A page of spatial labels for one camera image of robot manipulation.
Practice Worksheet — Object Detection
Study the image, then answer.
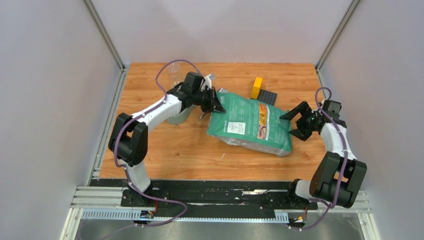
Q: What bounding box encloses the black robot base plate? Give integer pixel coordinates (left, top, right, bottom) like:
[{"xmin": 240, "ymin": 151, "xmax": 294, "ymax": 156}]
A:
[{"xmin": 89, "ymin": 179, "xmax": 318, "ymax": 217}]

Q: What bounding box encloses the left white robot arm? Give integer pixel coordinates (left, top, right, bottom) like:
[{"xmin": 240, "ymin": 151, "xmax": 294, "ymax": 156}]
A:
[{"xmin": 108, "ymin": 71, "xmax": 226, "ymax": 207}]

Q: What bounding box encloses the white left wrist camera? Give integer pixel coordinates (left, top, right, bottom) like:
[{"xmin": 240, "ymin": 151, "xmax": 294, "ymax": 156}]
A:
[{"xmin": 200, "ymin": 73, "xmax": 216, "ymax": 91}]

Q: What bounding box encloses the slotted grey cable duct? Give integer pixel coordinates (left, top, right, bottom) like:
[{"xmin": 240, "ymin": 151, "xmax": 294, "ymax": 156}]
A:
[{"xmin": 80, "ymin": 208, "xmax": 289, "ymax": 224}]

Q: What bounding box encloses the dark grey building baseplate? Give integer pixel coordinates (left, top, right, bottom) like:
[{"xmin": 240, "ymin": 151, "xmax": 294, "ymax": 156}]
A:
[{"xmin": 256, "ymin": 89, "xmax": 278, "ymax": 106}]

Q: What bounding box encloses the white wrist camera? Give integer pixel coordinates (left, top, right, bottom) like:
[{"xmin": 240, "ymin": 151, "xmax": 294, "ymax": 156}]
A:
[
  {"xmin": 322, "ymin": 99, "xmax": 342, "ymax": 119},
  {"xmin": 200, "ymin": 73, "xmax": 216, "ymax": 91}
]

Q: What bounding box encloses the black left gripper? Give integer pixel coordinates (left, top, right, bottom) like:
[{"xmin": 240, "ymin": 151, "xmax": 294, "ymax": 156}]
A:
[{"xmin": 190, "ymin": 85, "xmax": 225, "ymax": 113}]

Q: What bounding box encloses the yellow building block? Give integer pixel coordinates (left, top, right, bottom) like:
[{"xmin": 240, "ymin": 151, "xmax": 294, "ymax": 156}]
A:
[{"xmin": 250, "ymin": 77, "xmax": 263, "ymax": 100}]

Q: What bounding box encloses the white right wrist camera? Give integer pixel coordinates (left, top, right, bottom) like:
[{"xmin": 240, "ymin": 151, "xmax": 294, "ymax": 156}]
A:
[{"xmin": 322, "ymin": 99, "xmax": 342, "ymax": 119}]

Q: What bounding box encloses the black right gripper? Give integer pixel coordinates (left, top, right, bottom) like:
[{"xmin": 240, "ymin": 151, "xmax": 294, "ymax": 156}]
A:
[{"xmin": 279, "ymin": 102, "xmax": 317, "ymax": 141}]

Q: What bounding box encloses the teal double pet bowl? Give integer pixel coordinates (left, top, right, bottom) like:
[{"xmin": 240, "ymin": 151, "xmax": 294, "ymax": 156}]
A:
[{"xmin": 164, "ymin": 82, "xmax": 193, "ymax": 126}]

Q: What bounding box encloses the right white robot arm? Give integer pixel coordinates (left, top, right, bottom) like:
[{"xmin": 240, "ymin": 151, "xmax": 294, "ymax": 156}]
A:
[{"xmin": 280, "ymin": 99, "xmax": 367, "ymax": 209}]

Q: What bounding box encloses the green pet food bag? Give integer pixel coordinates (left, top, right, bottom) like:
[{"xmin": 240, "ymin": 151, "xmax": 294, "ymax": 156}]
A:
[{"xmin": 206, "ymin": 88, "xmax": 292, "ymax": 157}]

